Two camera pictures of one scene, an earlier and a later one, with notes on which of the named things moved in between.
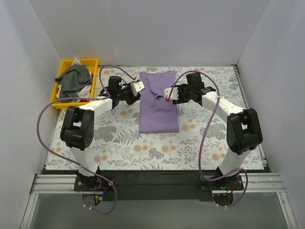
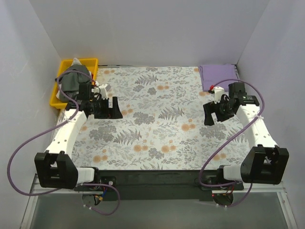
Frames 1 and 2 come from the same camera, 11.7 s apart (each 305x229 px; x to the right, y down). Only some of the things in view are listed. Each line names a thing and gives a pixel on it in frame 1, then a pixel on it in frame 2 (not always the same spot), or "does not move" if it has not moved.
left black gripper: (130, 94) to (105, 108)
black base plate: (156, 185) does not move
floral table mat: (179, 122) does not move
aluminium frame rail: (50, 184) does not move
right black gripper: (178, 96) to (215, 110)
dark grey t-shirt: (75, 78) does not move
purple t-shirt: (157, 115) to (218, 76)
